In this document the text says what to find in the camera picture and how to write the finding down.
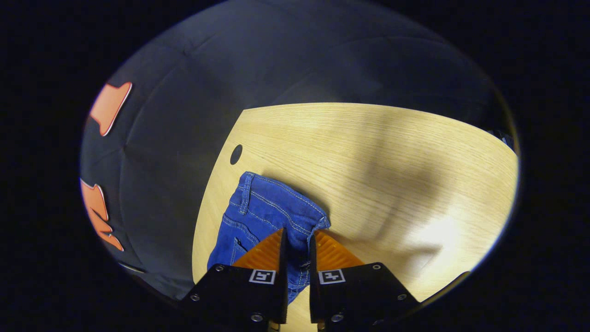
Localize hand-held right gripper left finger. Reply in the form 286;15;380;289
179;227;289;326

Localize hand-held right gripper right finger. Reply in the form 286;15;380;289
308;229;421;331

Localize blue denim jeans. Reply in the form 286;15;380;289
206;172;331;305

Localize black backdrop cloth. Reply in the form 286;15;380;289
79;0;514;302

